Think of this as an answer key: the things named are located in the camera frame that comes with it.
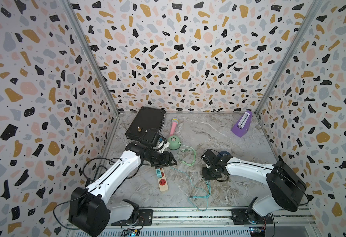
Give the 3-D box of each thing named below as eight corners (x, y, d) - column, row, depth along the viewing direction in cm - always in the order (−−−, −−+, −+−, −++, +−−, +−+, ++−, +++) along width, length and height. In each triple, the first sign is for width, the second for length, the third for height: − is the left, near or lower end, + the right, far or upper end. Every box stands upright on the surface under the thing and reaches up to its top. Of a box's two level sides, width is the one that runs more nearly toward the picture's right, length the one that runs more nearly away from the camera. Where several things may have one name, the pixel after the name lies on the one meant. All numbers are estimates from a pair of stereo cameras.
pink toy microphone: (168, 135, 110) (167, 132, 107) (173, 120, 120) (172, 116, 117) (174, 136, 109) (173, 133, 106) (178, 121, 119) (178, 117, 116)
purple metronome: (239, 138, 109) (248, 121, 94) (232, 131, 113) (239, 114, 98) (249, 132, 112) (259, 115, 98) (241, 126, 116) (250, 108, 102)
